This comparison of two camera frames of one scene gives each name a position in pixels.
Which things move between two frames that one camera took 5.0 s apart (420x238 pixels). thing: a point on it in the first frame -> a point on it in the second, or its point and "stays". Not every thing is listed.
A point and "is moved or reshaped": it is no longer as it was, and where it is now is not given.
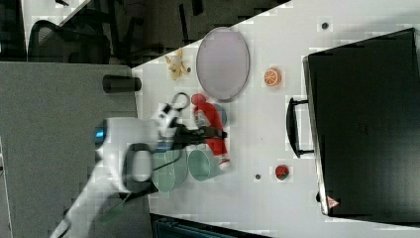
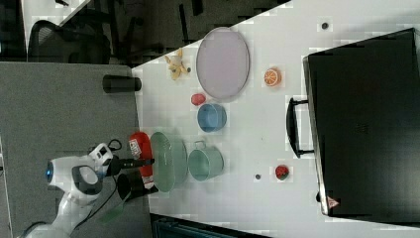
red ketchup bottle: (208, 115) is moved or reshaped
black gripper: (183, 138) -> (116, 164)
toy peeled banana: (176, 65) stays
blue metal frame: (170, 226) stays
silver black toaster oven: (362, 120) stays
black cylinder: (113, 83) stays
